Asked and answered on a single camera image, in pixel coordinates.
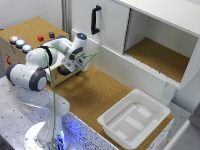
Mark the wooden drawer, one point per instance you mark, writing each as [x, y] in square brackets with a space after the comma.
[57, 79]

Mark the green button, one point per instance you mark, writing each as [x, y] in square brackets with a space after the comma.
[26, 48]

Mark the white cabinet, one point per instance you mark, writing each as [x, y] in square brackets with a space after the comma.
[156, 56]

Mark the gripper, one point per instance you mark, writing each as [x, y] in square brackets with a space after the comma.
[74, 61]

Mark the white plastic box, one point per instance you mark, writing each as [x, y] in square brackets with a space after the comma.
[133, 120]

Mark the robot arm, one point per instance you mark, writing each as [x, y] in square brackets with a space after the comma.
[25, 76]

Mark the blue button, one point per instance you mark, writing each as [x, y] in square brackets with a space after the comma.
[20, 43]

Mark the purple block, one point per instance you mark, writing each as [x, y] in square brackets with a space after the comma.
[51, 34]

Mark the red button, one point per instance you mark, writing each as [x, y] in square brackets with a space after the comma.
[13, 39]

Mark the white sliding door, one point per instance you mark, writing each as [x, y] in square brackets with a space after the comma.
[110, 23]

